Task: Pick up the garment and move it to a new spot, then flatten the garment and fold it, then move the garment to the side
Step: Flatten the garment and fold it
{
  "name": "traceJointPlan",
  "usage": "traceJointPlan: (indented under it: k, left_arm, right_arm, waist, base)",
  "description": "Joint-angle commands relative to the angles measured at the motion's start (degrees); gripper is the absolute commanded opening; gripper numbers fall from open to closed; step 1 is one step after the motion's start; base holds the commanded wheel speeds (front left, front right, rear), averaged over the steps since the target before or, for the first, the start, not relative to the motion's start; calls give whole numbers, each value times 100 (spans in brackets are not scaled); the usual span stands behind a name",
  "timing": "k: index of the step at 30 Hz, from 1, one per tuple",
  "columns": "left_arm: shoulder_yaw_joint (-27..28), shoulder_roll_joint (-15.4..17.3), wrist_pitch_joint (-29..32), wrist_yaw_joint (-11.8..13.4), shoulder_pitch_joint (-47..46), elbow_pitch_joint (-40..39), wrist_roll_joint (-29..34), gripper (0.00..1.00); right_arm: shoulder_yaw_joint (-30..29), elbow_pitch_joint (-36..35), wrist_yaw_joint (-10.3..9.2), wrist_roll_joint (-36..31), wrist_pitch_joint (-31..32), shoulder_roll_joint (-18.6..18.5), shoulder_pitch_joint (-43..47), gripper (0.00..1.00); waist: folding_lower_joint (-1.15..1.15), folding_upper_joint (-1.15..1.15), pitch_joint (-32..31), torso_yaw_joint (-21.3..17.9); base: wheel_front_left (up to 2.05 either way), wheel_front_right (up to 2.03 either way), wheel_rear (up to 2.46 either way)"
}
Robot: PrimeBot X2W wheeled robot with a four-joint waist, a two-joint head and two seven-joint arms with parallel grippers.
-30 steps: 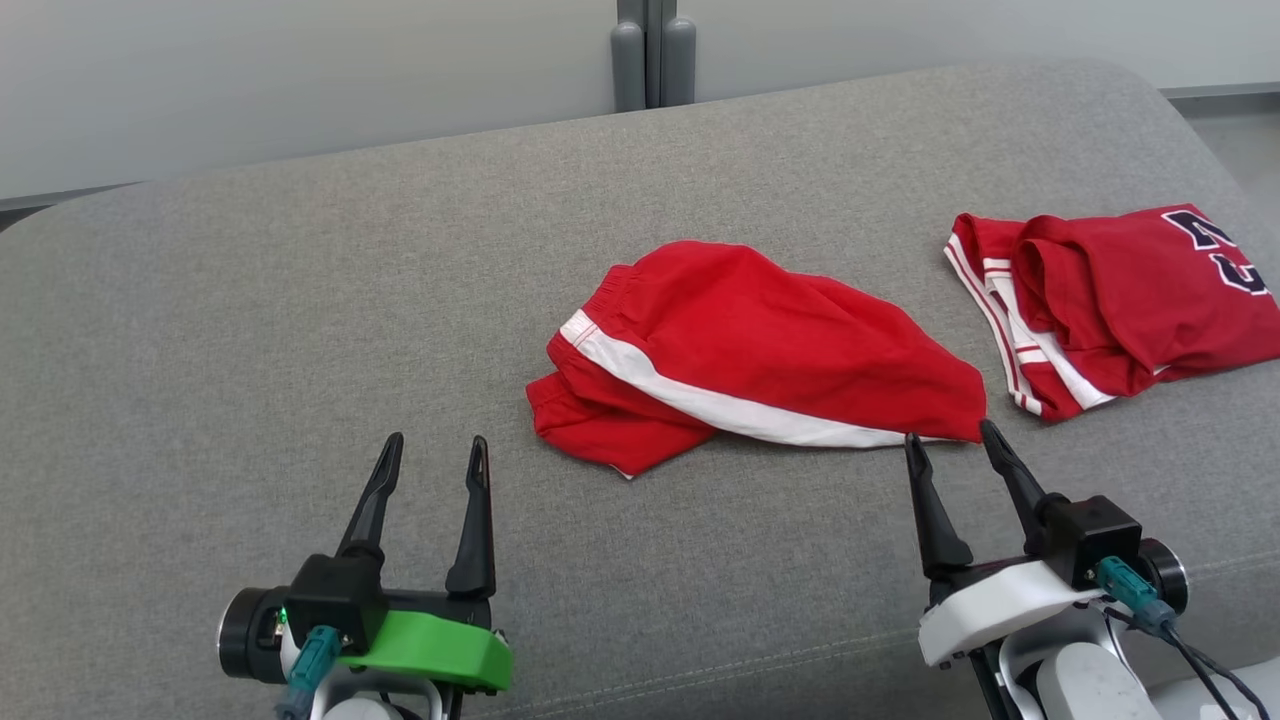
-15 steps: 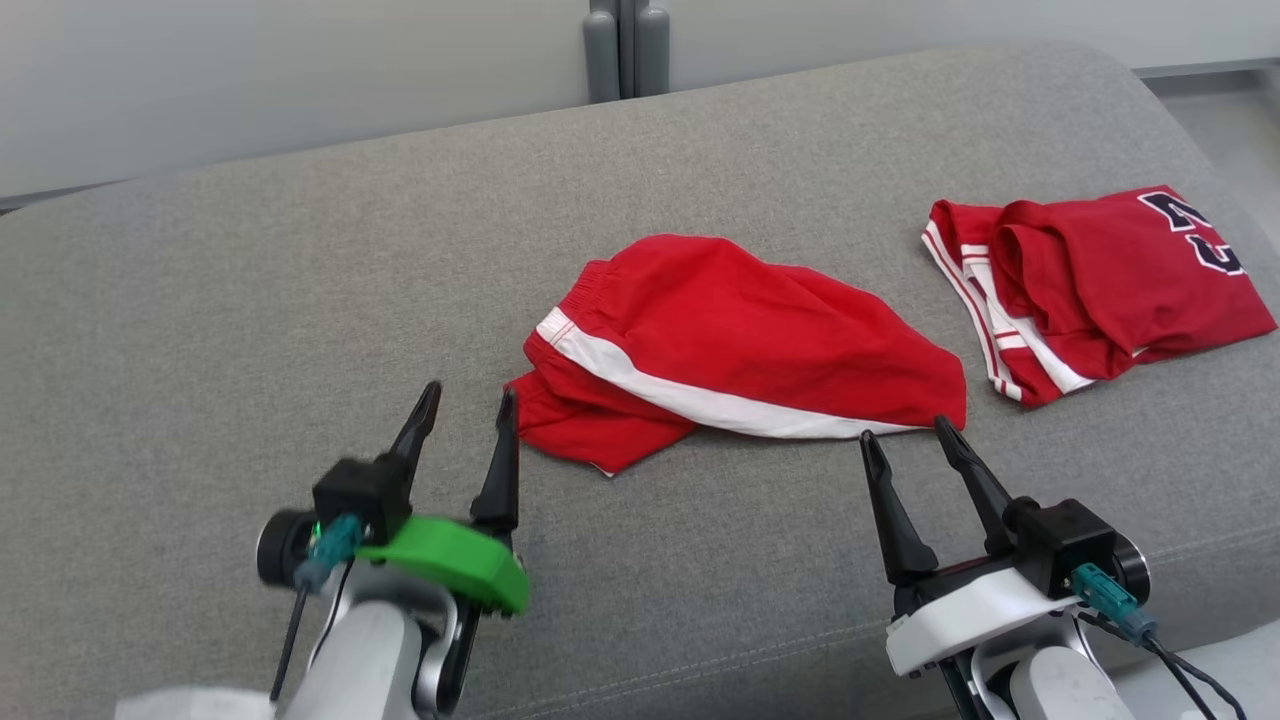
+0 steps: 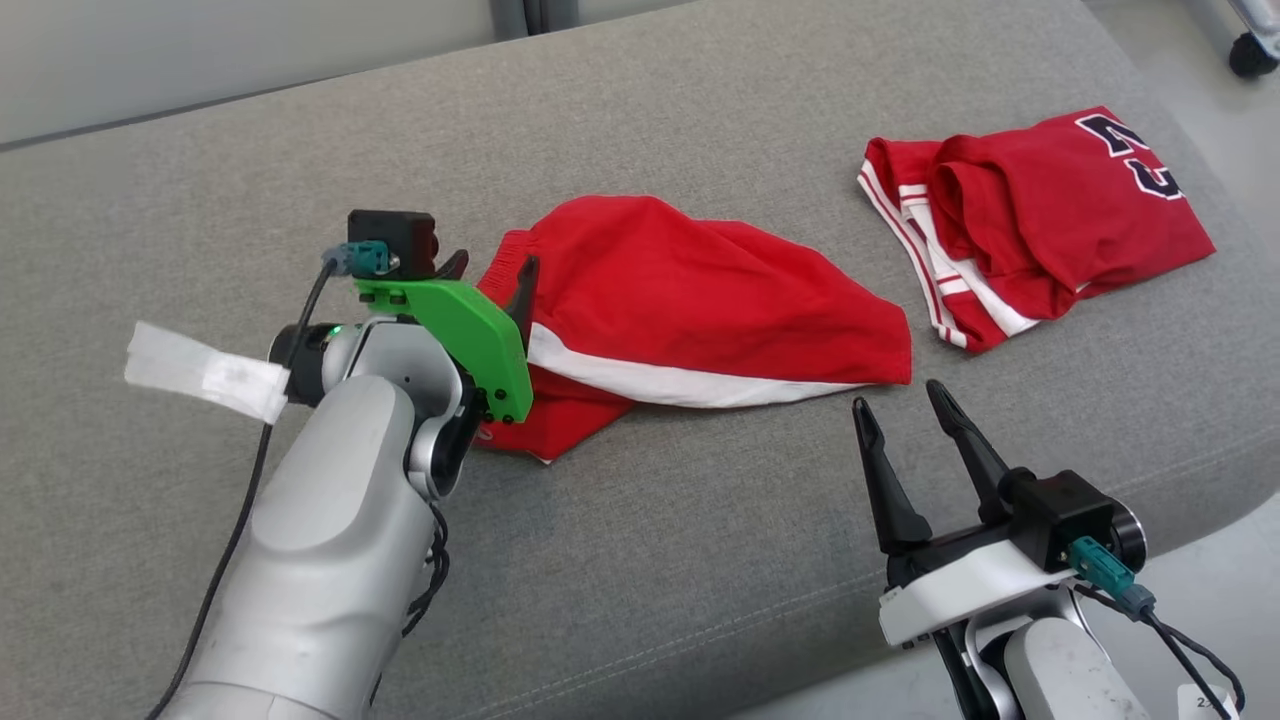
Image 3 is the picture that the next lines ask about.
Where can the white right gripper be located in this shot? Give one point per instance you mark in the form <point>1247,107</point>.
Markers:
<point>980,590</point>

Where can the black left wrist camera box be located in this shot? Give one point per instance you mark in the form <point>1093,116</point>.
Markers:
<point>395,240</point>

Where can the grey wheeled stand leg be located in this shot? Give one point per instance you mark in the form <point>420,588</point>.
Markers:
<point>1255,40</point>

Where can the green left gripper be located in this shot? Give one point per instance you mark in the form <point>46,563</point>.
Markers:
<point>470,330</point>

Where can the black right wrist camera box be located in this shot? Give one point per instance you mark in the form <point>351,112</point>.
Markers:
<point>1060,515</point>

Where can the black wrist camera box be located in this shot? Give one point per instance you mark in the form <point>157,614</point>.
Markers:
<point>395,240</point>
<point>1060,515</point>

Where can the teal right camera connector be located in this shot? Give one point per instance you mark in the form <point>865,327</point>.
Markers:
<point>1105,575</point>

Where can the red white sports jersey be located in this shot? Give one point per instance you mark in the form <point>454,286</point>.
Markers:
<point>1060,220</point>

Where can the teal camera connector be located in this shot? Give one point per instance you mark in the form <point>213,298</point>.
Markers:
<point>1105,575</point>
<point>365,258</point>

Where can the red shorts with white stripe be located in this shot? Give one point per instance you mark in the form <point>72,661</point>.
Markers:
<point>680,290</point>

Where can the grey partition post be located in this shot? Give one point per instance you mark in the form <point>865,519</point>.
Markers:
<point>535,15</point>

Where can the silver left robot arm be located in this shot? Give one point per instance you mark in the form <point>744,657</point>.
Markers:
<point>320,560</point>

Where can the teal left camera connector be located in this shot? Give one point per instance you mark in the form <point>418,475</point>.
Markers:
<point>365,258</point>

